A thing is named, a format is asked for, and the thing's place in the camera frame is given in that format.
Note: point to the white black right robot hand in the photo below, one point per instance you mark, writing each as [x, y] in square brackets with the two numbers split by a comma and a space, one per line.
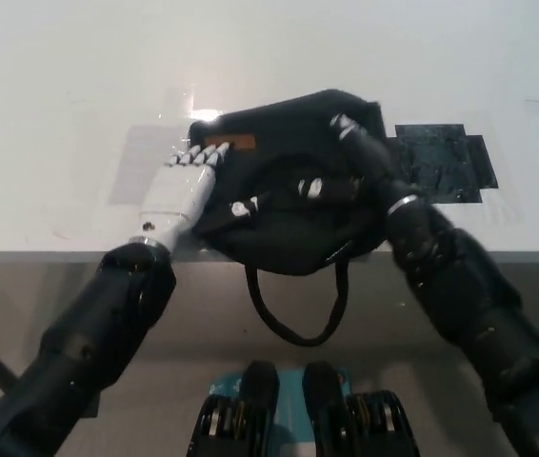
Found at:
[369, 157]

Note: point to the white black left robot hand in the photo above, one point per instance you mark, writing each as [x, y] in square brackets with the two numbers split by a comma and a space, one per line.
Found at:
[179, 197]

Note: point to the black soft travel bag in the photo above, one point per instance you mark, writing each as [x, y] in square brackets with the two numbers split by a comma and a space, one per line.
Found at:
[279, 238]

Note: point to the black teal robot body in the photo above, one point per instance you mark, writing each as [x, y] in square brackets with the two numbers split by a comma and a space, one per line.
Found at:
[317, 404]

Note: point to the black tape patch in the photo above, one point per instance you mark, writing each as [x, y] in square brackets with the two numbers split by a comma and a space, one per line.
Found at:
[441, 162]

